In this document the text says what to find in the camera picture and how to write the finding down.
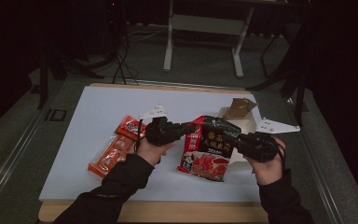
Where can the white divided plastic container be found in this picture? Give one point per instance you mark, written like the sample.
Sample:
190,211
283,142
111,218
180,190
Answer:
248,124

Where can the person's right hand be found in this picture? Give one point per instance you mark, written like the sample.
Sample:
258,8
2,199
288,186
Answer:
268,171

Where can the white metal desk frame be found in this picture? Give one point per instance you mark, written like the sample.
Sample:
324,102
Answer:
205,25

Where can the person's left hand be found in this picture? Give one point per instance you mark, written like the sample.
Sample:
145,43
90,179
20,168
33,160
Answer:
152,154

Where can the orange clear seasoning packet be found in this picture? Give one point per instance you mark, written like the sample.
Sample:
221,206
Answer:
115,152

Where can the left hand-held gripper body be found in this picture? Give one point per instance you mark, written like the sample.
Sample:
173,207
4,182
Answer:
163,132

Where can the gold foil seasoning packet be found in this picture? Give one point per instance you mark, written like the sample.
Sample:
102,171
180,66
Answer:
239,108

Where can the black metal stand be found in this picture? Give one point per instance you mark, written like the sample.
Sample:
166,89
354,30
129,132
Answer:
300,102
43,77

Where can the white table mat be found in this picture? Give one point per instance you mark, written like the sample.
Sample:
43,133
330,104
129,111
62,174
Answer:
112,102

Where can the red and black seasoning packet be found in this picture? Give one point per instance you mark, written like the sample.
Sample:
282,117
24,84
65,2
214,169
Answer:
211,149

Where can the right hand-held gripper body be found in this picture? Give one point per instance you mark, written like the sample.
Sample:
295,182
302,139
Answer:
259,146

